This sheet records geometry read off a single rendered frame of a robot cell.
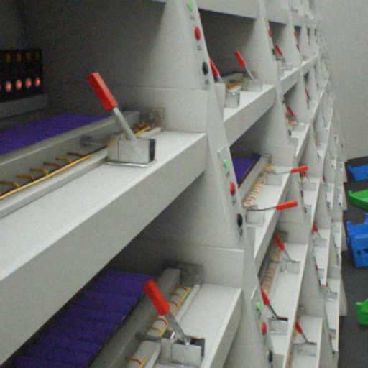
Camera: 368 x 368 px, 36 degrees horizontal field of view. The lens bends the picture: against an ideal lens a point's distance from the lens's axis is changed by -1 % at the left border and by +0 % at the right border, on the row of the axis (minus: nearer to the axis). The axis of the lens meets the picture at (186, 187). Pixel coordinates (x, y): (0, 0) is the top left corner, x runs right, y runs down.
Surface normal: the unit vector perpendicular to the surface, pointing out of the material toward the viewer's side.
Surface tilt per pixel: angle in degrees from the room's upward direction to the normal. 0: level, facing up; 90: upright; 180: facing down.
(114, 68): 90
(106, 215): 105
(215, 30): 90
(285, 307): 16
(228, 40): 90
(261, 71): 90
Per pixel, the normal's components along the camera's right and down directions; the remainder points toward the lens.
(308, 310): -0.26, 0.26
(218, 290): 0.03, -0.96
